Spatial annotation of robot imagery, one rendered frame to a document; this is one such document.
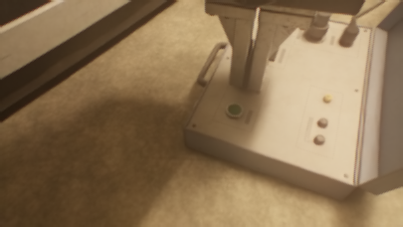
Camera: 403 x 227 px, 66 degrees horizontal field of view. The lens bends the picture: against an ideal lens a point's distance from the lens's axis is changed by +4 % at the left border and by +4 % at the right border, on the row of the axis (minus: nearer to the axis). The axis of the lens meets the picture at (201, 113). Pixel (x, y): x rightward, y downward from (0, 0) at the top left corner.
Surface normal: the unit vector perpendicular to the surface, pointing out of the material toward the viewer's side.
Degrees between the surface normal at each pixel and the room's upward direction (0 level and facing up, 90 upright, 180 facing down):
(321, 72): 0
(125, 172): 0
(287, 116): 0
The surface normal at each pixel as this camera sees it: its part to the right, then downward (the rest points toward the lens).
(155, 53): 0.00, -0.60
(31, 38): 0.79, 0.48
